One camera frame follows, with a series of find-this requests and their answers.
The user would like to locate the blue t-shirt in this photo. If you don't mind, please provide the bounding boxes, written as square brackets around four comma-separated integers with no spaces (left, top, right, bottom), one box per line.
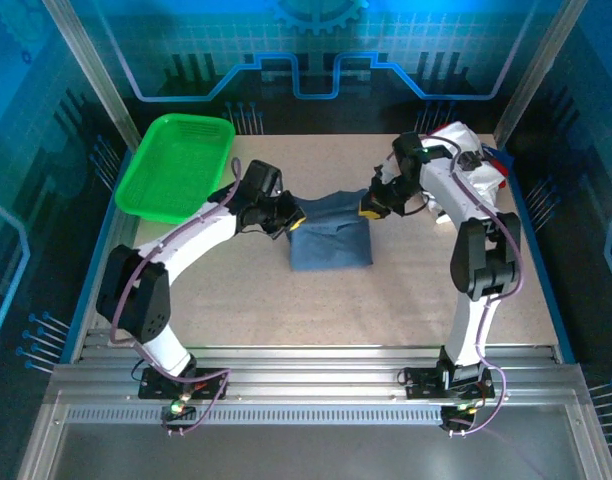
[284,188,375,274]

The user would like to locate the red garment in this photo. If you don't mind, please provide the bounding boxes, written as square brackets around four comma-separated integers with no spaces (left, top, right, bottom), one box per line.
[488,158,510,190]

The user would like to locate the green plastic mesh basket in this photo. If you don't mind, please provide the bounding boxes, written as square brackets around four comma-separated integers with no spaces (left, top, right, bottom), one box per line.
[114,113,237,225]

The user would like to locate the left base board with LED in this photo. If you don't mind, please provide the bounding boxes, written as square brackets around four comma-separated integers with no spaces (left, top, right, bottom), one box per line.
[160,397,196,422]

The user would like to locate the base board with led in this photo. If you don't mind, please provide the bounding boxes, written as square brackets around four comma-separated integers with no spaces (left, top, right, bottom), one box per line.
[160,397,196,422]
[441,399,481,427]

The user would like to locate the right base board with LED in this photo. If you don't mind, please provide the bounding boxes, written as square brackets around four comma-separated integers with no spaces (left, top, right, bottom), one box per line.
[441,399,481,427]

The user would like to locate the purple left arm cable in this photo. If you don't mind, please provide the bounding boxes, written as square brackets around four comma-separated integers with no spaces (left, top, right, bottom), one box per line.
[108,157,245,384]

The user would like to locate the aluminium mounting rail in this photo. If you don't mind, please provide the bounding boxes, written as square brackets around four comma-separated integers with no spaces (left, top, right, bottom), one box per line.
[53,344,587,404]

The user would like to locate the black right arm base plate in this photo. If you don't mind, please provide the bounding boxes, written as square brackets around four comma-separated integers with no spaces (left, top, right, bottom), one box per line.
[399,363,496,402]

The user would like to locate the aluminium frame post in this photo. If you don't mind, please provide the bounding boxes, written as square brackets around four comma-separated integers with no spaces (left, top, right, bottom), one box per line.
[491,0,588,149]
[40,0,143,151]

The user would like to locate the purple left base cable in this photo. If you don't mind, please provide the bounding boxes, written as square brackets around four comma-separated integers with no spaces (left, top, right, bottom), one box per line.
[160,368,231,437]

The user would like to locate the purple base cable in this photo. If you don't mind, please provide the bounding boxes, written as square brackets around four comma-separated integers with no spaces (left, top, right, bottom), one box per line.
[160,368,231,437]
[443,367,512,439]

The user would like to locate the slotted grey cable duct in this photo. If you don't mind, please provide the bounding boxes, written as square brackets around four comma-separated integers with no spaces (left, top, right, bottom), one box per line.
[64,404,447,427]

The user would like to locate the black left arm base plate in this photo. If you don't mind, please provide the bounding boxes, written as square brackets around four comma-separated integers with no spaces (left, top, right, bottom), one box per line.
[136,366,228,401]

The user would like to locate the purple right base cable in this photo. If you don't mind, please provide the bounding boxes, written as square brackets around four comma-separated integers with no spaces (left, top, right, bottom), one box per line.
[443,367,512,439]

